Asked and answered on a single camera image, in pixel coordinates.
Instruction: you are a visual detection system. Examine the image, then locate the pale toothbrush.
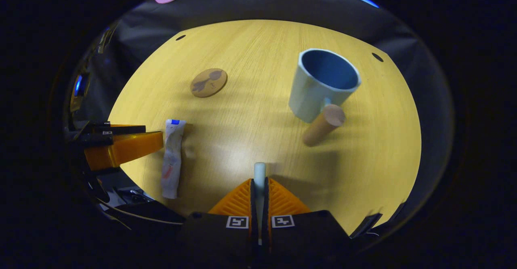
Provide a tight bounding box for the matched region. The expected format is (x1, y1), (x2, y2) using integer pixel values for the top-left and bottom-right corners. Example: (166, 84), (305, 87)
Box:
(254, 162), (267, 245)

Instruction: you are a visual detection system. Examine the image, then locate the white toothpaste tube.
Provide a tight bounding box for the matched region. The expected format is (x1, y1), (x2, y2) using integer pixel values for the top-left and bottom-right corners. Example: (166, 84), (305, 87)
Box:
(161, 119), (187, 200)

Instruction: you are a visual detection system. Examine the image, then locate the black backdrop cloth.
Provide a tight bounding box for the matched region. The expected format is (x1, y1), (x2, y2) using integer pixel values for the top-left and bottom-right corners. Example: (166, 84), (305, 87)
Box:
(65, 0), (455, 221)

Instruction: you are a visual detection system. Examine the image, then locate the round wooden coaster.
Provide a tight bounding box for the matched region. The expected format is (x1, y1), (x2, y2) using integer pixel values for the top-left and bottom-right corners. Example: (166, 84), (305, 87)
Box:
(190, 68), (228, 98)

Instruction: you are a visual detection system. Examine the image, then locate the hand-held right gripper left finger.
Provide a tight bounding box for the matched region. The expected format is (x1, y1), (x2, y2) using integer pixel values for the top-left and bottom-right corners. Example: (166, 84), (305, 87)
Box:
(180, 178), (257, 267)

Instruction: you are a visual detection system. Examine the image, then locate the pale blue cup wooden handle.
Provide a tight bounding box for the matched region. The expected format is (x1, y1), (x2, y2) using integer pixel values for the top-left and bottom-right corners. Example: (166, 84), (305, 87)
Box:
(288, 48), (361, 147)

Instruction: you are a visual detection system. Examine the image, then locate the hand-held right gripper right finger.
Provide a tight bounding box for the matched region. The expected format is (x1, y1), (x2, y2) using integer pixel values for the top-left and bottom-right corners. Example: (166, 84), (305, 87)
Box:
(263, 177), (352, 267)

